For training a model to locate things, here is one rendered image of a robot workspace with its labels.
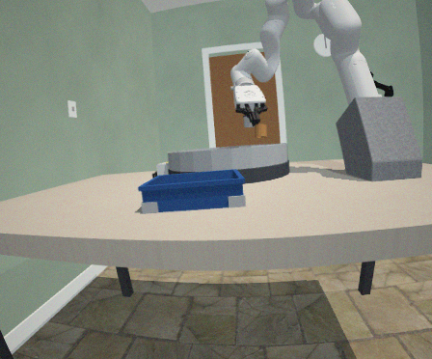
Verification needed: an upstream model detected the blue rectangular crate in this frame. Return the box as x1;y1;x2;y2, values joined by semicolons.
138;169;246;214

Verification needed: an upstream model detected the bronze bushing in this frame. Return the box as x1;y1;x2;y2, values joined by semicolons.
255;124;267;138

